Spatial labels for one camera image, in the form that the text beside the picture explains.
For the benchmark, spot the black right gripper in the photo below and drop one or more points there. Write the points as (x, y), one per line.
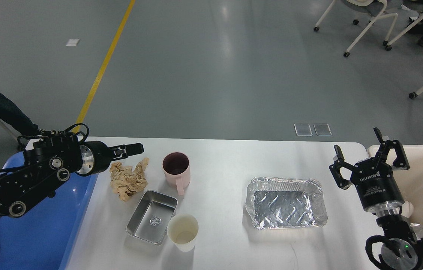
(378, 187)

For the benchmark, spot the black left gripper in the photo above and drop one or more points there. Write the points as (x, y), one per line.
(97, 156)

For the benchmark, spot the pink mug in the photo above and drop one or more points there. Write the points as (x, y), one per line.
(177, 171)

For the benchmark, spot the stainless steel tray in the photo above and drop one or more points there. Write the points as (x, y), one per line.
(151, 217)

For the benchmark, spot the white paper cup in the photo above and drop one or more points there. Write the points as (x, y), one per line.
(182, 230)

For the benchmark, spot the aluminium foil tray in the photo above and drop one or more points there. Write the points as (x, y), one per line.
(283, 203)

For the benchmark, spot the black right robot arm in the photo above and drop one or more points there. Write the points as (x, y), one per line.
(399, 248)

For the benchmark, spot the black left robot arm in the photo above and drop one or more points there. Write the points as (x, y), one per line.
(55, 156)

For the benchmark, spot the crumpled brown paper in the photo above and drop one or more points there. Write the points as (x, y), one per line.
(128, 180)

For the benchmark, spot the floor outlet plate right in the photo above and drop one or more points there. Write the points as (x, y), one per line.
(322, 129)

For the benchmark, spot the floor outlet plate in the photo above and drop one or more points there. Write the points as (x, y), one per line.
(303, 129)
(322, 129)

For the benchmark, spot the floor outlet plate left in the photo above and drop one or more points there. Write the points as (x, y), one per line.
(303, 129)

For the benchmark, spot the blue plastic tray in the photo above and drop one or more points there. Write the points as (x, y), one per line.
(43, 239)

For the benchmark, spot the person in dark jeans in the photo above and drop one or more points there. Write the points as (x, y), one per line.
(12, 115)

